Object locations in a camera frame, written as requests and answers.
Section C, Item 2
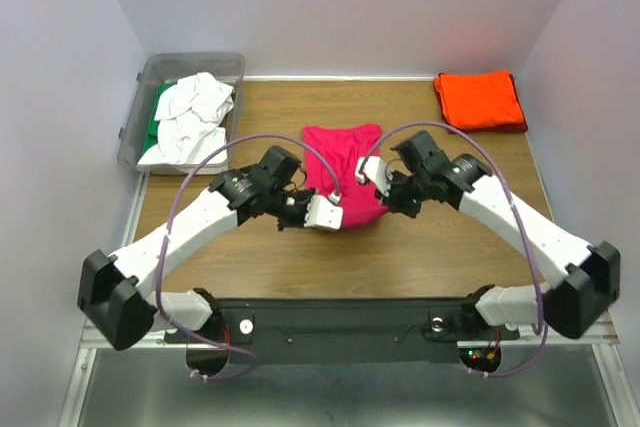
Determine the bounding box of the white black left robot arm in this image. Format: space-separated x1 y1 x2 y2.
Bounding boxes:
77 146 321 350

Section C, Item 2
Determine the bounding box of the pink t shirt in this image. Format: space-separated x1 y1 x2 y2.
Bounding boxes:
302 123 387 229

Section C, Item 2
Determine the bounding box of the clear plastic bin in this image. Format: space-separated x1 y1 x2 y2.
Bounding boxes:
117 53 245 175

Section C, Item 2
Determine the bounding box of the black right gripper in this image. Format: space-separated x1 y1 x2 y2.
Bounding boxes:
374 169 431 220

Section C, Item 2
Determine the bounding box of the green t shirt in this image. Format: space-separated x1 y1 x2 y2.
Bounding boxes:
143 82 176 158

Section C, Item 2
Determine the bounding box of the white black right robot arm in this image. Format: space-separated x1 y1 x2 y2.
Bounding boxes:
360 131 621 339

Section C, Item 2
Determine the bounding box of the white t shirt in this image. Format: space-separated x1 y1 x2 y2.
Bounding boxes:
138 72 234 167

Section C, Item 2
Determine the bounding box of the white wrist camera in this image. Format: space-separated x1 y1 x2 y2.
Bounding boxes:
355 156 393 197
303 195 344 231

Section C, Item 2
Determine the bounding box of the dark red folded t shirt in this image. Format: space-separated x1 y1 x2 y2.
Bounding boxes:
433 72 530 135

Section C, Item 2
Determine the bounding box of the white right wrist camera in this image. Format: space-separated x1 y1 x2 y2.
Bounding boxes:
355 156 393 197

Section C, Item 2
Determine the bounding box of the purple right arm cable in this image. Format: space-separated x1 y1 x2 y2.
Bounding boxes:
361 120 549 381

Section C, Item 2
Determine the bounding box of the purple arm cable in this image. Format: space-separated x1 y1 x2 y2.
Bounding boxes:
154 133 343 382
361 120 549 381

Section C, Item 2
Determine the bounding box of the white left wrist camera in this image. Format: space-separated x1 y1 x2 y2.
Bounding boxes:
303 195 344 231

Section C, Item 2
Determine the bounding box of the aluminium frame rail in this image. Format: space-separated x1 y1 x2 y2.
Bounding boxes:
79 302 622 349

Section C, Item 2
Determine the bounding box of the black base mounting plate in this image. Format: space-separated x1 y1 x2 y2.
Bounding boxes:
163 299 522 367

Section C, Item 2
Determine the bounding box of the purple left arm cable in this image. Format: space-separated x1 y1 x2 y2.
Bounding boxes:
154 133 343 382

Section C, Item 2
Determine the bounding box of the small electronics board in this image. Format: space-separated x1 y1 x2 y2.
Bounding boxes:
466 346 501 365

